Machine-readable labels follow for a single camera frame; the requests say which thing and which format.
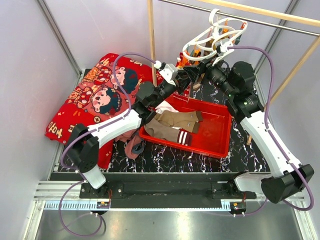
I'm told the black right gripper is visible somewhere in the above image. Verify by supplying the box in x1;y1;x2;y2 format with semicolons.
182;52;237;98

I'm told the white round clip hanger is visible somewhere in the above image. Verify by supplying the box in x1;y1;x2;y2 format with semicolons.
182;8;248;62

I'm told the red christmas sock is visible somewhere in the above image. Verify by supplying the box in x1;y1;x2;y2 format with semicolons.
175;52;189;95

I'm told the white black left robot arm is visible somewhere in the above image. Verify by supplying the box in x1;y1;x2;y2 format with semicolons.
63;64;192;198

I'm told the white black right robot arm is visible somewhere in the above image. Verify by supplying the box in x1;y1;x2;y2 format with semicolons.
184;59;315;204

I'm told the brown hanging sock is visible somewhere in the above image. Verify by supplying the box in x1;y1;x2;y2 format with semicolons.
192;80;202;91

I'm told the white sock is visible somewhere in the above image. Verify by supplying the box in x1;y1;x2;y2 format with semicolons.
155;101;179;114

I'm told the maroon striped cuff sock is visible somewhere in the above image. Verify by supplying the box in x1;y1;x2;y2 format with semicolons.
177;129;193;146

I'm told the taupe ribbed sock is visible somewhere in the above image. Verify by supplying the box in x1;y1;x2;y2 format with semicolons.
144;118;180;143

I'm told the metal hanging rod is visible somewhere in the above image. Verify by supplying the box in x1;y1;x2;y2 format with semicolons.
159;0;320;37

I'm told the red plastic bin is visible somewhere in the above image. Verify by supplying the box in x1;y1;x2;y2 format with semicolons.
139;94;232;158

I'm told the red cartoon bear pillow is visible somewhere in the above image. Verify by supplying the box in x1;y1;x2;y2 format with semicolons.
44;52;171;169

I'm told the pink and teal garment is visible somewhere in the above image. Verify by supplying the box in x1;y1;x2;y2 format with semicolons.
115;128;145;160

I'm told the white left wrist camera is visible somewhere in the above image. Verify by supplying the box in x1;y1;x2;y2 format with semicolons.
153;60;178;86

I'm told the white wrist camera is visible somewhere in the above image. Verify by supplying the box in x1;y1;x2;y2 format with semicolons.
212;38;235;66
153;60;178;86

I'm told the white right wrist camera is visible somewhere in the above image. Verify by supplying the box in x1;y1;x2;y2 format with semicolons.
212;38;235;66

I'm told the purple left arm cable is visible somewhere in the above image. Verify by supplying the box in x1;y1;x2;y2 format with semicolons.
58;51;157;237

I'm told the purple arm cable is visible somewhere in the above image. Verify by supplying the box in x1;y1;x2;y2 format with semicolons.
231;46;315;218
58;51;157;237

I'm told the wooden rack frame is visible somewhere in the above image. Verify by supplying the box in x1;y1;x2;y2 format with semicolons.
145;0;320;146

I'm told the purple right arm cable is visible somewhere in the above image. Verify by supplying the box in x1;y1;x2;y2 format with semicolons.
231;46;315;218

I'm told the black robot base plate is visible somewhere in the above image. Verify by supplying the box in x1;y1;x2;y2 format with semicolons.
79;172;257;200

